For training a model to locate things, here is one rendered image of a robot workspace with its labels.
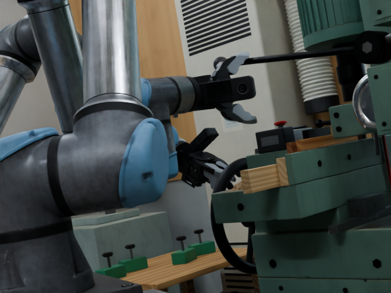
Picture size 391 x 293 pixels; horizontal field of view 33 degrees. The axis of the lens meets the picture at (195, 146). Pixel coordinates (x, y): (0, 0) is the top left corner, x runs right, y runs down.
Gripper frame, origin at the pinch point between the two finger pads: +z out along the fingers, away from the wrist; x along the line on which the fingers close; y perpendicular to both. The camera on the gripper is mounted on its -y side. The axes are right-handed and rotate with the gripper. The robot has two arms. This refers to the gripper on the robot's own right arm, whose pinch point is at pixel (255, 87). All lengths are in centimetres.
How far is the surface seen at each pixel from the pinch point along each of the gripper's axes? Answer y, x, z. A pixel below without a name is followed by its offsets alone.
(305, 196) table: -22.5, 20.8, -17.3
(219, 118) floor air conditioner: 121, 9, 118
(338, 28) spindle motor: -19.2, -9.4, 4.6
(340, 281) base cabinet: -23.0, 37.8, -10.4
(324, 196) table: -22.6, 21.8, -11.6
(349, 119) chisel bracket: -16.8, 9.2, 8.7
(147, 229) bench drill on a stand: 180, 65, 115
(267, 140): 1.4, 12.0, 3.6
